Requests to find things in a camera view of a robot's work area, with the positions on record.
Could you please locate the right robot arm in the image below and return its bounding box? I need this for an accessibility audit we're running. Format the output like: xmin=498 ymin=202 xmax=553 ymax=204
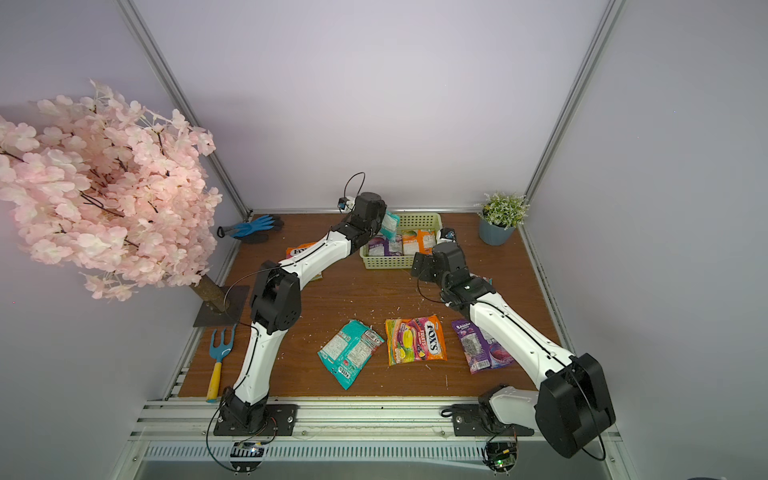
xmin=411 ymin=241 xmax=616 ymax=458

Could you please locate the teal candy bag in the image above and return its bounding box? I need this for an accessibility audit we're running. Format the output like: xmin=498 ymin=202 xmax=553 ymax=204
xmin=318 ymin=320 xmax=384 ymax=390
xmin=380 ymin=211 xmax=400 ymax=241

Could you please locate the purple candy bag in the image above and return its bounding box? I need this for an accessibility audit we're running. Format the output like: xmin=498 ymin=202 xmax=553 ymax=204
xmin=452 ymin=319 xmax=515 ymax=374
xmin=367 ymin=235 xmax=403 ymax=257

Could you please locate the orange candy bag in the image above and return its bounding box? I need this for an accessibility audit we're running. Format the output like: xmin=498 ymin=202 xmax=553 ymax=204
xmin=401 ymin=230 xmax=437 ymax=256

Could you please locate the right controller board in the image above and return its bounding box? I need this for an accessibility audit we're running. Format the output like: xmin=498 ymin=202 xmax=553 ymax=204
xmin=483 ymin=441 xmax=518 ymax=474

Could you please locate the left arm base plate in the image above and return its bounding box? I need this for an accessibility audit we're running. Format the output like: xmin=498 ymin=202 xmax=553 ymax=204
xmin=213 ymin=404 xmax=299 ymax=437

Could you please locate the blue yellow garden fork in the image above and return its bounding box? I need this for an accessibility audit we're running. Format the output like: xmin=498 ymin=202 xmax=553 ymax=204
xmin=206 ymin=325 xmax=237 ymax=403

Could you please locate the green plastic basket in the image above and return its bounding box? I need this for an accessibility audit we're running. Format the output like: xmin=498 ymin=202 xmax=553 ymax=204
xmin=360 ymin=212 xmax=442 ymax=270

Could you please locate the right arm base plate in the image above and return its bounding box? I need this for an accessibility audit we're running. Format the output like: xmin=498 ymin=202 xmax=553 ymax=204
xmin=440 ymin=403 xmax=535 ymax=437

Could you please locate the pink artificial blossom tree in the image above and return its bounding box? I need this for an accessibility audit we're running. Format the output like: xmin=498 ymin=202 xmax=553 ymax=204
xmin=1 ymin=82 xmax=222 ymax=301

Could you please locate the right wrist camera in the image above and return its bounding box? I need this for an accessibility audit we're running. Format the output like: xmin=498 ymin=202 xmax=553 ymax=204
xmin=437 ymin=227 xmax=457 ymax=244

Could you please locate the controller board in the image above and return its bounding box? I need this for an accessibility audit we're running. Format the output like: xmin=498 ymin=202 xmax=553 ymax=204
xmin=483 ymin=441 xmax=518 ymax=474
xmin=229 ymin=441 xmax=266 ymax=475

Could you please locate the red Fox's candy bag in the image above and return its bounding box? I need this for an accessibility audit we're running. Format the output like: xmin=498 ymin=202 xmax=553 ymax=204
xmin=286 ymin=242 xmax=323 ymax=281

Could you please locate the yellow pink Fox's candy bag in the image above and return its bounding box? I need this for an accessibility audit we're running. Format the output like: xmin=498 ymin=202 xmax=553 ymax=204
xmin=385 ymin=315 xmax=448 ymax=366

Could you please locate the blue black work glove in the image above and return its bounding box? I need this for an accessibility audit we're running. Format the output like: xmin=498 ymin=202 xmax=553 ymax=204
xmin=216 ymin=215 xmax=284 ymax=244

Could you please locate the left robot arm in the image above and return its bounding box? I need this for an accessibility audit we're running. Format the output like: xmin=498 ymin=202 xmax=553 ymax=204
xmin=213 ymin=192 xmax=387 ymax=436

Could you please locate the small potted green plant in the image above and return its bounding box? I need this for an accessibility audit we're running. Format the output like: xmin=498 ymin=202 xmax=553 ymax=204
xmin=479 ymin=192 xmax=530 ymax=246

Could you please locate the left controller board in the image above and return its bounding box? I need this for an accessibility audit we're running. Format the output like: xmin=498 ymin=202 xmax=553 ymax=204
xmin=229 ymin=441 xmax=266 ymax=475

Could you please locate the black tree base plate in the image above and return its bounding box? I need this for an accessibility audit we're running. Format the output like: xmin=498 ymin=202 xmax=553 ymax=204
xmin=192 ymin=284 xmax=251 ymax=329

